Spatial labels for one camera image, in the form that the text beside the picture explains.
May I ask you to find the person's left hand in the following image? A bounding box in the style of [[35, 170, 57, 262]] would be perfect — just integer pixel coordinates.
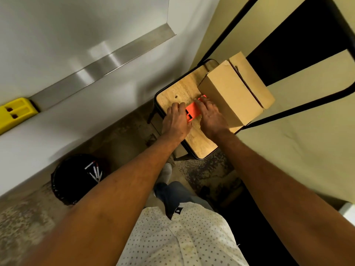
[[162, 102, 192, 144]]

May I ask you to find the person's right hand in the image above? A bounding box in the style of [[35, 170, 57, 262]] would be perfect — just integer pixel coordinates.
[[194, 96, 231, 139]]

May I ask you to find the orange plastic piece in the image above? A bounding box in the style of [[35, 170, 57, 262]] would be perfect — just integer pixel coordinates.
[[185, 95, 207, 123]]

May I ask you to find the person's right forearm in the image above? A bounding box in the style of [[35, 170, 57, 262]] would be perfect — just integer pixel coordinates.
[[213, 130, 355, 266]]

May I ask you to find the person's left forearm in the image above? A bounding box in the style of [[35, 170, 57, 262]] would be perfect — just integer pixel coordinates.
[[22, 134, 184, 266]]

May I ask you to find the small wooden black-framed table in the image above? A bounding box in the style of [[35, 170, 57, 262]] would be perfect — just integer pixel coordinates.
[[148, 59, 248, 161]]

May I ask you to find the brown cardboard box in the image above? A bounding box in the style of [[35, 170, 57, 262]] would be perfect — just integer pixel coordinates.
[[197, 51, 276, 128]]

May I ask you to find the grey shoe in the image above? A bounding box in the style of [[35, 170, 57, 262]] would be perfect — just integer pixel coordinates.
[[155, 163, 173, 186]]

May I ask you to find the blue jeans leg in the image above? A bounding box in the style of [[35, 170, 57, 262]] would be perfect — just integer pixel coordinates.
[[153, 181, 214, 221]]

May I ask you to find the silver metal ledge strip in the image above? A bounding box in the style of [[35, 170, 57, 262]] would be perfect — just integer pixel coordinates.
[[28, 23, 176, 112]]

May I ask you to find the black backdrop panel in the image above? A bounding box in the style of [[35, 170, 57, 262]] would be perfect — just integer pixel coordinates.
[[246, 0, 355, 87]]

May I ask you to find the black round bin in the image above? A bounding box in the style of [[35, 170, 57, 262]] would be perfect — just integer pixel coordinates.
[[51, 154, 108, 206]]

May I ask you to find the white dotted shirt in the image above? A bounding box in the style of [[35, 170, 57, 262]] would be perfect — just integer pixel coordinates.
[[116, 202, 250, 266]]

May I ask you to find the white board panel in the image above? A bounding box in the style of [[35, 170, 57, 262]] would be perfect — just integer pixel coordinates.
[[0, 0, 170, 106]]

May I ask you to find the yellow plastic block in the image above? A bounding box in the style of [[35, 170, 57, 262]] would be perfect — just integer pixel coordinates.
[[0, 97, 39, 135]]

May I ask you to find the white box corner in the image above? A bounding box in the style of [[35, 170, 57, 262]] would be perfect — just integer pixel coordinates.
[[339, 202, 355, 226]]

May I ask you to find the black metal tube frame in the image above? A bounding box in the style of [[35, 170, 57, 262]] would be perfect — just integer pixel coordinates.
[[197, 0, 355, 130]]

